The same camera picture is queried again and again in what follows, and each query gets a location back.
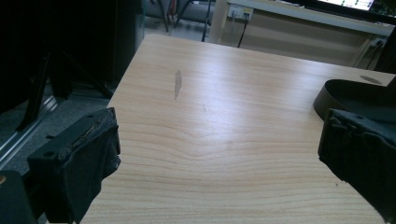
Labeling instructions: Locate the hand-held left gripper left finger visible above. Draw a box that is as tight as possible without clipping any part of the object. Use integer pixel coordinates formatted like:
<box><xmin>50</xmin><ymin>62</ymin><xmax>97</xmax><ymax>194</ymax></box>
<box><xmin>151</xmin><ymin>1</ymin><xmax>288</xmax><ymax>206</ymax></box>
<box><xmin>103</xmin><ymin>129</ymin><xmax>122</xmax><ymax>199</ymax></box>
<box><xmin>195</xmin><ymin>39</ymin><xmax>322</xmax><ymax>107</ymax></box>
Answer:
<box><xmin>26</xmin><ymin>106</ymin><xmax>121</xmax><ymax>224</ymax></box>

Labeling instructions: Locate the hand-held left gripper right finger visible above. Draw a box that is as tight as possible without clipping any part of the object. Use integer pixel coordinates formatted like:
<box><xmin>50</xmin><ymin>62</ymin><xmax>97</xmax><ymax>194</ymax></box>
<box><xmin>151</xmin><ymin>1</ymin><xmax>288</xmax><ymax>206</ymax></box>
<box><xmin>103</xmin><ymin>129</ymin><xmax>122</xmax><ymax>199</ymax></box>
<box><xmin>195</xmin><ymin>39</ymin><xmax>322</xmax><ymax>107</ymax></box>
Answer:
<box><xmin>317</xmin><ymin>107</ymin><xmax>396</xmax><ymax>224</ymax></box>

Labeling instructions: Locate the dark oval tray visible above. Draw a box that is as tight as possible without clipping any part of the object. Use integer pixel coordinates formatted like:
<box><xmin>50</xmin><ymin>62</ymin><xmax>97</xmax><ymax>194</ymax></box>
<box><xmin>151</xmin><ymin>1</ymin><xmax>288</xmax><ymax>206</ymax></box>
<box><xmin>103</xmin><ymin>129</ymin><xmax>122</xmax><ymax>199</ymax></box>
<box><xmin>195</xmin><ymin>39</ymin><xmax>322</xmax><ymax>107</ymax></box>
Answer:
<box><xmin>313</xmin><ymin>78</ymin><xmax>396</xmax><ymax>123</ymax></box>

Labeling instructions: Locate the black tripod stand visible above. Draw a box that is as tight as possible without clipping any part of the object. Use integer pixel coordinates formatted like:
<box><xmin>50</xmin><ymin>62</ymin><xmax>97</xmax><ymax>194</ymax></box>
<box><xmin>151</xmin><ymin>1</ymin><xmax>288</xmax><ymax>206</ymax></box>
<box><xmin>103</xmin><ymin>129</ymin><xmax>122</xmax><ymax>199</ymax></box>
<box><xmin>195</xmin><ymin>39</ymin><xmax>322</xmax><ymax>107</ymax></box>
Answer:
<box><xmin>15</xmin><ymin>49</ymin><xmax>115</xmax><ymax>133</ymax></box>

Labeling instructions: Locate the dark cabinet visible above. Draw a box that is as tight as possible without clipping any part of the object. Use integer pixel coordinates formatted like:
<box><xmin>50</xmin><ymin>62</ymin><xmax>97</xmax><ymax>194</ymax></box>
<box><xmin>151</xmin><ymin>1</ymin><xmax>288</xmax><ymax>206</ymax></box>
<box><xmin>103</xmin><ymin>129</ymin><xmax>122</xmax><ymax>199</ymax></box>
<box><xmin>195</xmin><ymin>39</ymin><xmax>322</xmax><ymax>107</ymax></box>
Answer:
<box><xmin>0</xmin><ymin>0</ymin><xmax>147</xmax><ymax>114</ymax></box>

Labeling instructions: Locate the beige desk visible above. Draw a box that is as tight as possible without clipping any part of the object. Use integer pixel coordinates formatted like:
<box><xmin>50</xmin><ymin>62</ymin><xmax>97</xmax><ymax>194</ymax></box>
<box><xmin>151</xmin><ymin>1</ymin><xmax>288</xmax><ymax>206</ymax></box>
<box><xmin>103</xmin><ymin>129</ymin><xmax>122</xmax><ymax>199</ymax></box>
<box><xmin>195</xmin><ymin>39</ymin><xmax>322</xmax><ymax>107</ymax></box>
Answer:
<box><xmin>207</xmin><ymin>0</ymin><xmax>396</xmax><ymax>70</ymax></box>

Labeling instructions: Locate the monitor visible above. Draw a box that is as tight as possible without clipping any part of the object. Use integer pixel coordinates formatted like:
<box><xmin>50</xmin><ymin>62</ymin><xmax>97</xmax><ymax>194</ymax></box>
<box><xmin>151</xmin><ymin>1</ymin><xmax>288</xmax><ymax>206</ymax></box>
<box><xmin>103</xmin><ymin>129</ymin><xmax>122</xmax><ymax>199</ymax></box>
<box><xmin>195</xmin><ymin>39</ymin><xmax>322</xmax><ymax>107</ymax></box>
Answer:
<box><xmin>281</xmin><ymin>0</ymin><xmax>396</xmax><ymax>26</ymax></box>

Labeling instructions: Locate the white power strip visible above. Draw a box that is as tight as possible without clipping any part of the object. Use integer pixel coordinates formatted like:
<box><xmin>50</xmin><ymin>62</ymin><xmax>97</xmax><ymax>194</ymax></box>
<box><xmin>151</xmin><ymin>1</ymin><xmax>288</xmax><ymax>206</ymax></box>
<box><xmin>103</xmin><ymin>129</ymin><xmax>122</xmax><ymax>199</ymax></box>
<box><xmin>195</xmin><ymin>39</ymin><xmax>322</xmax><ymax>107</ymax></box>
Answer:
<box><xmin>227</xmin><ymin>6</ymin><xmax>255</xmax><ymax>21</ymax></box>

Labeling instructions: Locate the black metal stand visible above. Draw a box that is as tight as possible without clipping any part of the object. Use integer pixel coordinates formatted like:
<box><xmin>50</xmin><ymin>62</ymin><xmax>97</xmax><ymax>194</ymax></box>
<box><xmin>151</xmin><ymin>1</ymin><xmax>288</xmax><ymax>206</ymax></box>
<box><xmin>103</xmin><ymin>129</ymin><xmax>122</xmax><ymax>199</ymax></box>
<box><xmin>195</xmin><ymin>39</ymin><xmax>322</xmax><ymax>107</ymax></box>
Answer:
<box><xmin>201</xmin><ymin>0</ymin><xmax>214</xmax><ymax>43</ymax></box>

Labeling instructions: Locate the black cable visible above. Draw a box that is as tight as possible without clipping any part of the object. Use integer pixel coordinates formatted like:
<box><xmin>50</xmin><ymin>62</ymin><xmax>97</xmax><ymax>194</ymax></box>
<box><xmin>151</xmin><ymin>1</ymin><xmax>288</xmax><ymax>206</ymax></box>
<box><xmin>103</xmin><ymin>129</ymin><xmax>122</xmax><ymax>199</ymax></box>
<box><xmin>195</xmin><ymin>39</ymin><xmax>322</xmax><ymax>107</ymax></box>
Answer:
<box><xmin>236</xmin><ymin>12</ymin><xmax>250</xmax><ymax>49</ymax></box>

